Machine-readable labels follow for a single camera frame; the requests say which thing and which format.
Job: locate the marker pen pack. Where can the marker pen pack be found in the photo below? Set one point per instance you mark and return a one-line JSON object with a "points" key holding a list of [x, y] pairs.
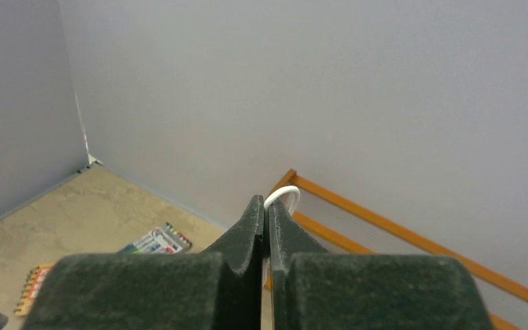
{"points": [[163, 239]]}

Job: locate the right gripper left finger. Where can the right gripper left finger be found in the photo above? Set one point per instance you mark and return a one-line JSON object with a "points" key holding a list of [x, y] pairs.
{"points": [[217, 288]]}

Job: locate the wooden rack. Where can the wooden rack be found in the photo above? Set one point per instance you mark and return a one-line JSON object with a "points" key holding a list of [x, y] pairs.
{"points": [[342, 225]]}

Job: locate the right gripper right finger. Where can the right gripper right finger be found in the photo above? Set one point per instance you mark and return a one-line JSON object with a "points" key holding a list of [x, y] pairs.
{"points": [[313, 288]]}

